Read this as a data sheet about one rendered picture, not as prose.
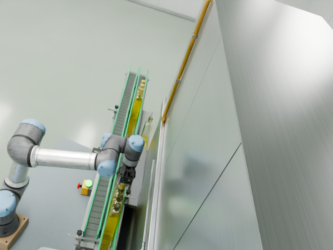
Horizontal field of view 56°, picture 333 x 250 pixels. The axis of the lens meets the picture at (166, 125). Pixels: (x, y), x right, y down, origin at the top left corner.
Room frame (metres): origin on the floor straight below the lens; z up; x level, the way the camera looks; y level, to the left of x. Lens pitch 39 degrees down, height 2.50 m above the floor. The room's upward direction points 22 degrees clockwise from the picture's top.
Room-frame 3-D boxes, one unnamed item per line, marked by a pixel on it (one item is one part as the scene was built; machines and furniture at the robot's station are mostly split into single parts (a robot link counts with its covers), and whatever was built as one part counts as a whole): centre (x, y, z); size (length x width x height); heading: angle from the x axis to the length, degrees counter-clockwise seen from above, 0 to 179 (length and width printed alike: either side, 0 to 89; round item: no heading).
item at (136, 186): (1.62, 0.10, 0.84); 0.95 x 0.09 x 0.11; 11
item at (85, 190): (1.21, 0.33, 0.79); 0.07 x 0.07 x 0.07; 11
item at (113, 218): (0.93, 0.08, 0.99); 0.06 x 0.06 x 0.21; 11
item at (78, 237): (0.80, 0.19, 0.95); 0.17 x 0.03 x 0.12; 101
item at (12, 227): (0.79, 0.62, 0.86); 0.15 x 0.15 x 0.10
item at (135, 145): (1.03, 0.10, 1.48); 0.09 x 0.08 x 0.11; 101
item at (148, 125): (1.70, 0.12, 1.01); 0.06 x 0.06 x 0.26; 11
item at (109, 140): (0.99, 0.19, 1.47); 0.11 x 0.11 x 0.08; 11
